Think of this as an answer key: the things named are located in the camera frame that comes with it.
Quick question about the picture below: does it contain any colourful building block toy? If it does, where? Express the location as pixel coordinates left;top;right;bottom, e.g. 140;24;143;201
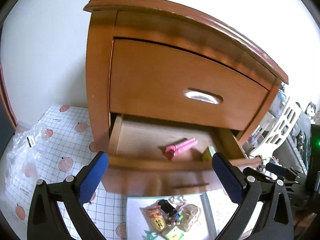
168;213;183;225

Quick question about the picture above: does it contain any rice cracker snack packet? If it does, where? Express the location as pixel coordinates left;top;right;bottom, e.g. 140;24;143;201
143;205;167;232

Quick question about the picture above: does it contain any white slatted crate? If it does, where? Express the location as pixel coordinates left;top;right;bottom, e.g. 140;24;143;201
249;98;302;164

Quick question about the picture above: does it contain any clear plastic bag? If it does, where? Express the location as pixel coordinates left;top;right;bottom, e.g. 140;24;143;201
1;123;50;207

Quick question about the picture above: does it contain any white tray with teal rim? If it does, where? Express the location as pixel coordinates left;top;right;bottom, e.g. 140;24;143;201
126;193;218;239

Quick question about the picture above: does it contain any grid pomegranate pattern mat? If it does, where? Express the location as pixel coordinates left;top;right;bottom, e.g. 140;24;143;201
1;105;127;239

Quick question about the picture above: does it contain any yellow green small box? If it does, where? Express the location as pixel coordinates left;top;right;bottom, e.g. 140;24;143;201
201;146;216;161

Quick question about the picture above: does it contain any pastel pipe cleaner loop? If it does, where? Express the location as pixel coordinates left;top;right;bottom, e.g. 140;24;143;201
168;195;187;206

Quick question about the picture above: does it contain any green white card packet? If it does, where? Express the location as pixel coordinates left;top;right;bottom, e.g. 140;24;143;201
162;226;185;240

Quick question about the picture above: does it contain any teal plastic toy piece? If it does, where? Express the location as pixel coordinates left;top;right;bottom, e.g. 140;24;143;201
143;230;160;240

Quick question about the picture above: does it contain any black toy car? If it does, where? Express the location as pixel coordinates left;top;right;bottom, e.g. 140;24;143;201
157;199;177;217

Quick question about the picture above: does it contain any pink plastic clip toy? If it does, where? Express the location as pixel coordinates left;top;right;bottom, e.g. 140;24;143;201
164;138;198;158

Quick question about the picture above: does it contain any brown wooden nightstand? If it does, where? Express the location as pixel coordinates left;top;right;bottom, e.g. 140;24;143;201
84;0;289;196

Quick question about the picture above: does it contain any upper wooden drawer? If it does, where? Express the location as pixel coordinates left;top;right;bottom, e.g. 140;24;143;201
110;39;268;130

